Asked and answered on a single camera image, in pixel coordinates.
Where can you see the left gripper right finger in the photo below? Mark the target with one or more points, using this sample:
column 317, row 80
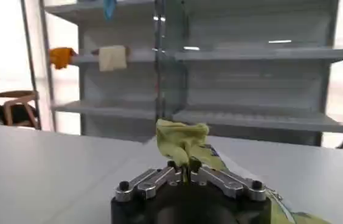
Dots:
column 229, row 182

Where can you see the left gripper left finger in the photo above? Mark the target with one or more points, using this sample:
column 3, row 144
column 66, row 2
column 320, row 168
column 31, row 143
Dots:
column 148, row 182

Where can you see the lime green t-shirt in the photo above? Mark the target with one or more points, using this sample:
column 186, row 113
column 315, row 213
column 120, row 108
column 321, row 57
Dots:
column 183, row 140

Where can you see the grey open shelf rack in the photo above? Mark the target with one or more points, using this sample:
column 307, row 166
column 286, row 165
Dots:
column 250, row 91

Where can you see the grey shelf rack glass front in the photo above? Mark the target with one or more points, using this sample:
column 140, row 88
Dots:
column 110, row 91

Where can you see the orange cloth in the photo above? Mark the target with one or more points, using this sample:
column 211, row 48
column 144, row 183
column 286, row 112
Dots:
column 61, row 57

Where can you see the wooden chair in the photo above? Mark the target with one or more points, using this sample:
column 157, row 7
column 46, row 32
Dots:
column 10, row 108

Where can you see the blue hanging cloth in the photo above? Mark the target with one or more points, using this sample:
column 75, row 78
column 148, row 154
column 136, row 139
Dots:
column 109, row 9

